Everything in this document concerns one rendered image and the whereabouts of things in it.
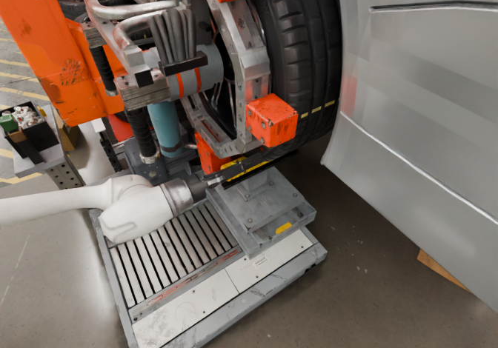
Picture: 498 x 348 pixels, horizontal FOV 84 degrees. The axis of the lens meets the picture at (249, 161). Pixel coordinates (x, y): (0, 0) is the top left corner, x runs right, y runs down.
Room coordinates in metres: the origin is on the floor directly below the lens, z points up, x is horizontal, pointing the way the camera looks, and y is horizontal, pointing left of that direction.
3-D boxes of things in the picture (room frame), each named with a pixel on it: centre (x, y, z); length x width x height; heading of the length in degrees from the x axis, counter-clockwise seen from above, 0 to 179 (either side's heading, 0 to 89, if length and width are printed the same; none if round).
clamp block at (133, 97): (0.49, 0.21, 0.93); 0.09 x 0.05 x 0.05; 123
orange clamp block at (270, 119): (0.48, -0.05, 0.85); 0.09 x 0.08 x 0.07; 33
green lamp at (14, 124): (0.75, 0.81, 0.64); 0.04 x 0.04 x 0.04; 33
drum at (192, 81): (0.70, 0.19, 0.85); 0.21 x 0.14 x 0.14; 123
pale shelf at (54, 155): (0.91, 0.91, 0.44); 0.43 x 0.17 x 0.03; 33
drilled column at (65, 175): (0.94, 0.93, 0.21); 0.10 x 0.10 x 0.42; 33
